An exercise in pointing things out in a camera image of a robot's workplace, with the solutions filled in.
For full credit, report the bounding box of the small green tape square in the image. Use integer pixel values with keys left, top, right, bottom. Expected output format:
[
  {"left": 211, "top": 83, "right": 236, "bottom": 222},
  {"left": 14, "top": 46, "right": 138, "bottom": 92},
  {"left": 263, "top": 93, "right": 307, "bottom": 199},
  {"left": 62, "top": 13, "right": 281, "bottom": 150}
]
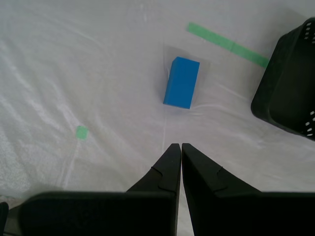
[{"left": 75, "top": 125, "right": 90, "bottom": 141}]

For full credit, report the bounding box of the blue rectangular block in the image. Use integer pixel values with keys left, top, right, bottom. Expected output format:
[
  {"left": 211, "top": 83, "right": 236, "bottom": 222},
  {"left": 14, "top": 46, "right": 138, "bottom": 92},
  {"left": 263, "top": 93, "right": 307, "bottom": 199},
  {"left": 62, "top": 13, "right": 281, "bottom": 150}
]
[{"left": 162, "top": 56, "right": 200, "bottom": 110}]

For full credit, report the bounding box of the black perforated plastic basket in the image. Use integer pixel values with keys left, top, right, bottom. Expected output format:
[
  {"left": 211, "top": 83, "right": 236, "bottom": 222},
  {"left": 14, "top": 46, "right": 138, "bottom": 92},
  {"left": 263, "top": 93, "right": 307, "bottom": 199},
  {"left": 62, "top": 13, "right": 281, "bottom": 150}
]
[{"left": 250, "top": 16, "right": 315, "bottom": 142}]

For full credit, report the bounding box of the long green tape strip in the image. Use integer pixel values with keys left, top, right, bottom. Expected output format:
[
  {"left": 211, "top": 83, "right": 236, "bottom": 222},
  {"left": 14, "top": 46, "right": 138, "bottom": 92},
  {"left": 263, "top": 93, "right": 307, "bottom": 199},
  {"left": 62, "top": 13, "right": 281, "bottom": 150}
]
[{"left": 187, "top": 22, "right": 270, "bottom": 68}]

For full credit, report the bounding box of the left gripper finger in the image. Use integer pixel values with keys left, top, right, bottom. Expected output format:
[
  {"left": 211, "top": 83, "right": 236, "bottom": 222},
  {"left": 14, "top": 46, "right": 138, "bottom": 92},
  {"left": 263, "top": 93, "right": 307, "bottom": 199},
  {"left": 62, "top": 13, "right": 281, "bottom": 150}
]
[
  {"left": 19, "top": 143, "right": 182, "bottom": 236},
  {"left": 181, "top": 143, "right": 315, "bottom": 236}
]

